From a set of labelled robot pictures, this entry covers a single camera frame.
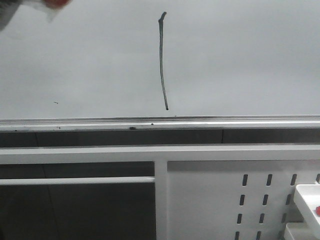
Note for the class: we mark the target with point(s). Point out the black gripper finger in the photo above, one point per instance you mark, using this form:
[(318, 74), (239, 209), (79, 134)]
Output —
[(7, 10)]

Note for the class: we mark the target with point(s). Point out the red round magnet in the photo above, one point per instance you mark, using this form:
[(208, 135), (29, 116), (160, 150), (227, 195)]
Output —
[(52, 8)]

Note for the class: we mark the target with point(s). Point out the large whiteboard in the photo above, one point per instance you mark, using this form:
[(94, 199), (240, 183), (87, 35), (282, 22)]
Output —
[(114, 64)]

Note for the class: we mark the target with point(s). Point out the white perforated pegboard panel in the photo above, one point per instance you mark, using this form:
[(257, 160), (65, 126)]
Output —
[(235, 200)]

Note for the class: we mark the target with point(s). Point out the white plastic tray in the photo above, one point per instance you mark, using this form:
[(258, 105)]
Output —
[(298, 231), (307, 199)]

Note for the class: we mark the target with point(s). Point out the lower white plastic tray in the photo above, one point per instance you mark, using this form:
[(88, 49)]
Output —
[(298, 231)]

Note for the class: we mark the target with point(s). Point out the small red object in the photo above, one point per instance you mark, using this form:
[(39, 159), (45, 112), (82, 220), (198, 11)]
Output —
[(317, 210)]

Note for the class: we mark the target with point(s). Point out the white metal rack frame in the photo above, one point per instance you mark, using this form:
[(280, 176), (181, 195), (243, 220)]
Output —
[(106, 193)]

